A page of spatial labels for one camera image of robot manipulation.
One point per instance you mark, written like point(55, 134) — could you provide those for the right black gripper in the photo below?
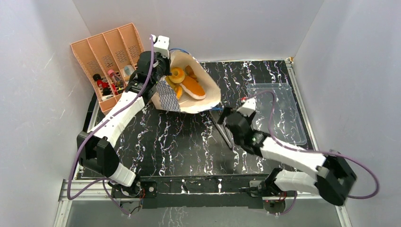
point(226, 115)

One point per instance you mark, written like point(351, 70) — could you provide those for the peach desk organizer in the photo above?
point(110, 50)

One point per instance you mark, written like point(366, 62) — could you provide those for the light blue tape dispenser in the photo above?
point(127, 71)

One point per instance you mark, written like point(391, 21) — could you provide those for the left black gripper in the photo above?
point(167, 61)

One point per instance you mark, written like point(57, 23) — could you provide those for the pink capped bottle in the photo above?
point(117, 81)

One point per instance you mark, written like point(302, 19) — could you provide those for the small brown fake bread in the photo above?
point(189, 71)

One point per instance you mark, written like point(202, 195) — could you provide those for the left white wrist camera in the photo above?
point(161, 44)

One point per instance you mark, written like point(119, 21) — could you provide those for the checkered paper bag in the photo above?
point(171, 97)

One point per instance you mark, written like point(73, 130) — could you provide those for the clear plastic tray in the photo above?
point(276, 108)

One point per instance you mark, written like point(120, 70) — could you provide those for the black red toy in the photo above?
point(102, 84)

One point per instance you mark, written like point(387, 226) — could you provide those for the metal tongs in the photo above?
point(222, 129)

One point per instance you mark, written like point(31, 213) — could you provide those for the fake donut bread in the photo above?
point(177, 75)

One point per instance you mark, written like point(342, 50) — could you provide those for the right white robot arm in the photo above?
point(329, 176)

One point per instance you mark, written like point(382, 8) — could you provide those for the orange fake bread loaf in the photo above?
point(193, 88)

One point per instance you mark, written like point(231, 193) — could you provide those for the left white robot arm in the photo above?
point(96, 148)

